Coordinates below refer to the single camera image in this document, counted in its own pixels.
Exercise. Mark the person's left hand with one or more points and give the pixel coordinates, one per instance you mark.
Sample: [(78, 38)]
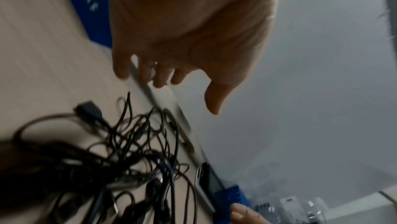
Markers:
[(192, 21)]

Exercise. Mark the blue triangular box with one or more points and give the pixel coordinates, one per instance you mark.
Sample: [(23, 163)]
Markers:
[(93, 9)]

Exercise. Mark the light wooden table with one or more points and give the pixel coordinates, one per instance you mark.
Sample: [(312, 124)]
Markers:
[(46, 58)]

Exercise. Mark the small black screen device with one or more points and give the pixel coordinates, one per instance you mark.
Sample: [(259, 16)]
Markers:
[(211, 183)]

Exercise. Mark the person's right hand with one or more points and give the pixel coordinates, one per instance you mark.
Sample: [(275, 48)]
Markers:
[(245, 216)]

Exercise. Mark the blue rectangular box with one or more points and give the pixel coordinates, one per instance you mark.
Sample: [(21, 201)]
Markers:
[(231, 194)]

